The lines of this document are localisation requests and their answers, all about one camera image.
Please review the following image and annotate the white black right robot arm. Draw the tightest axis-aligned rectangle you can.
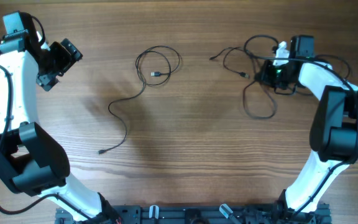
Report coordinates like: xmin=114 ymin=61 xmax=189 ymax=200
xmin=256 ymin=35 xmax=358 ymax=214

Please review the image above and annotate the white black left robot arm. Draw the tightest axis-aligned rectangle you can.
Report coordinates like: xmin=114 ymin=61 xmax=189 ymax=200
xmin=0 ymin=11 xmax=105 ymax=223

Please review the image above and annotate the black left camera cable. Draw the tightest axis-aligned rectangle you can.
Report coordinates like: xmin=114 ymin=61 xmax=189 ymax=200
xmin=0 ymin=14 xmax=93 ymax=222

